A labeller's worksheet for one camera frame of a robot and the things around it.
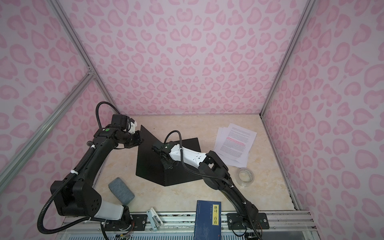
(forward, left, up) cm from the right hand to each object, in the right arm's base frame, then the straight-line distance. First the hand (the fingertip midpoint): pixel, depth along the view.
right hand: (171, 163), depth 91 cm
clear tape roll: (-7, -44, -3) cm, 44 cm away
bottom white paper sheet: (+23, -31, -3) cm, 39 cm away
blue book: (-30, -22, -1) cm, 37 cm away
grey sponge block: (-17, +24, +1) cm, 30 cm away
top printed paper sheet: (+18, -42, -4) cm, 46 cm away
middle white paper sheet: (+22, -33, -4) cm, 39 cm away
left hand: (+6, +13, +18) cm, 23 cm away
